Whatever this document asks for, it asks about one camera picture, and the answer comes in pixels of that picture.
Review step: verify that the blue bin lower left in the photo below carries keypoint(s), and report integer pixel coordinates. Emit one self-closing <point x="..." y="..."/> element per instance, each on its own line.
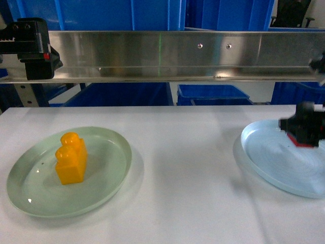
<point x="120" y="94"/>

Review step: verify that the perforated steel rack post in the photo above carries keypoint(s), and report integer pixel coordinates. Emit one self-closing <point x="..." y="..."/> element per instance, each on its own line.
<point x="26" y="95"/>

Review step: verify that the pale green round plate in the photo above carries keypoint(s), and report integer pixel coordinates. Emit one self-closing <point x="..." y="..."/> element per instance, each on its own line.
<point x="34" y="188"/>

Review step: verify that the red one-stud toy block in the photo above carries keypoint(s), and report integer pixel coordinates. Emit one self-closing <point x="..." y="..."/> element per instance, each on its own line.
<point x="296" y="143"/>

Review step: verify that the large blue bin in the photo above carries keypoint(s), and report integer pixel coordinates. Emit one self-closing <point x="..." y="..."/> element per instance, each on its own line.
<point x="168" y="15"/>
<point x="237" y="15"/>

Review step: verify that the blue bin lower right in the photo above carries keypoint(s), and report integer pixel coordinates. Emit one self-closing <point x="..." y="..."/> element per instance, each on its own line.
<point x="292" y="93"/>

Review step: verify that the large blue bin upper left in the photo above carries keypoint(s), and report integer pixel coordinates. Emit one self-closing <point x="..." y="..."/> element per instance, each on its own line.
<point x="168" y="15"/>

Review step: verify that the large blue bin upper right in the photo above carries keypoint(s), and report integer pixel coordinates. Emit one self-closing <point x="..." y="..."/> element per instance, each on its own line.
<point x="237" y="15"/>

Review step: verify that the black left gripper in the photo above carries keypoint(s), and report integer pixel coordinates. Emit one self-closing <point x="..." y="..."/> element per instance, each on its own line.
<point x="28" y="38"/>

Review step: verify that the blue bin lower middle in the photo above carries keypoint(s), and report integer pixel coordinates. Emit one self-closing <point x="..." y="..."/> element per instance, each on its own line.
<point x="211" y="95"/>

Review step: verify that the black office chair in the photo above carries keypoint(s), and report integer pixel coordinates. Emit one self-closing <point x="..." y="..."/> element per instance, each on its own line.
<point x="291" y="14"/>

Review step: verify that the yellow two-stud toy block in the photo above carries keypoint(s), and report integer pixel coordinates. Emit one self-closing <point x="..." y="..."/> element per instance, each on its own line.
<point x="71" y="159"/>

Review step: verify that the stainless steel shelf rail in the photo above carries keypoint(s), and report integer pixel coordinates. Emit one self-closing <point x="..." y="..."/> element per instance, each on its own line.
<point x="154" y="56"/>

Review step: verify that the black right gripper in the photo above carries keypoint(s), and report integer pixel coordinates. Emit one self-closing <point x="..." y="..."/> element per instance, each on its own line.
<point x="306" y="125"/>

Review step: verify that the pale blue round plate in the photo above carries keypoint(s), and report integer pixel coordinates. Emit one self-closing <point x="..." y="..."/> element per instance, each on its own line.
<point x="273" y="156"/>

